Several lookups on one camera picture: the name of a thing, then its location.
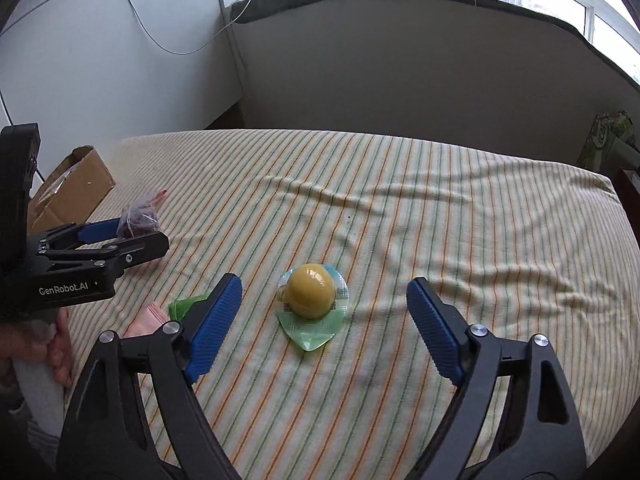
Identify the dark red box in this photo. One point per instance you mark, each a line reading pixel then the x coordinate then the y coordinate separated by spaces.
pixel 630 190

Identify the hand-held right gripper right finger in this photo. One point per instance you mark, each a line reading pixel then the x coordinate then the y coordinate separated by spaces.
pixel 432 325

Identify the yellow jelly cup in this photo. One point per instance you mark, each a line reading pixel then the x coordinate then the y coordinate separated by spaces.
pixel 307 290

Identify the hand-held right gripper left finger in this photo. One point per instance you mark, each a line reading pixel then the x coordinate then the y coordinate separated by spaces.
pixel 215 325

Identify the light grey cloth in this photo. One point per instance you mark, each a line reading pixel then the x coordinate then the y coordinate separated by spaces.
pixel 40 400

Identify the cardboard box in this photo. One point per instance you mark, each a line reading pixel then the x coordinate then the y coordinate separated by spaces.
pixel 80 185

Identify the person's left hand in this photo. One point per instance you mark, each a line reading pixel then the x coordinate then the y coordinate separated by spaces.
pixel 62 355

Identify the dark red snack packet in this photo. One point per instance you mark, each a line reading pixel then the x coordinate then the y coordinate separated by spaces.
pixel 140 217

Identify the pink snack packet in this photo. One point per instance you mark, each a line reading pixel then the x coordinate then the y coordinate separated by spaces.
pixel 147 320

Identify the green jelly cup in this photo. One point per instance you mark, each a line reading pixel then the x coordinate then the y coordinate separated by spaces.
pixel 182 306

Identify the green shopping bag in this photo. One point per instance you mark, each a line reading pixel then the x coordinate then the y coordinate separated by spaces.
pixel 605 135

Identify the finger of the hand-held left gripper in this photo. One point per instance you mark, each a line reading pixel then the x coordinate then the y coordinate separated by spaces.
pixel 145 246
pixel 97 231

